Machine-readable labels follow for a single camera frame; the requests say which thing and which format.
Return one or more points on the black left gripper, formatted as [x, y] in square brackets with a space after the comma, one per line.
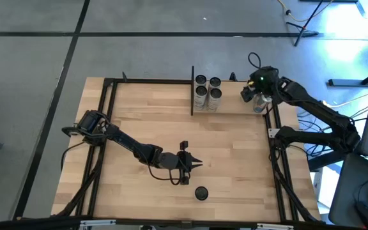
[184, 163]

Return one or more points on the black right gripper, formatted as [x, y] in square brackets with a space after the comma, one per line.
[264, 81]

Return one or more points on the silver teal beverage can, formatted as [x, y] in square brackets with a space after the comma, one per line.
[260, 103]

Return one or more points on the white Celsius can black lid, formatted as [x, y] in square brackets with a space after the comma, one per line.
[215, 82]
[200, 80]
[215, 99]

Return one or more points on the Celsius Arctic Vibe can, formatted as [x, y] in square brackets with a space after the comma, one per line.
[200, 96]

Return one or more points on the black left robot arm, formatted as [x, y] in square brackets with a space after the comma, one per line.
[129, 142]

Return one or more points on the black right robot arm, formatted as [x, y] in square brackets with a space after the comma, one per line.
[311, 105]

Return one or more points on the black shelf end panel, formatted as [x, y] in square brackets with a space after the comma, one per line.
[192, 96]

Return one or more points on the yellow tag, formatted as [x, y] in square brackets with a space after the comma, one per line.
[251, 84]

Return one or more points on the Celsius Peach Vibe can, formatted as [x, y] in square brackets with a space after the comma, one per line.
[201, 193]

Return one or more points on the black tripod stand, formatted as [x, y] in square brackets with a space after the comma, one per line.
[300, 37]

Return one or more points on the black desk leg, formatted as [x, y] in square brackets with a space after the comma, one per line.
[343, 82]

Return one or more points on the black desk beam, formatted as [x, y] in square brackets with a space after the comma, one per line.
[327, 159]

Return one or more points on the silver aluminium extrusion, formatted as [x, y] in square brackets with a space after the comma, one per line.
[97, 222]
[275, 226]

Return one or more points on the small black bracket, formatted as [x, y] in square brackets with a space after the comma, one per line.
[233, 77]
[125, 77]

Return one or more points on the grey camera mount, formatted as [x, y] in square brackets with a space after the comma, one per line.
[186, 224]

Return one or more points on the black frame rail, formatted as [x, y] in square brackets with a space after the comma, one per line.
[155, 81]

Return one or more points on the black frame beam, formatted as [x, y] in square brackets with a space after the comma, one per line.
[43, 223]

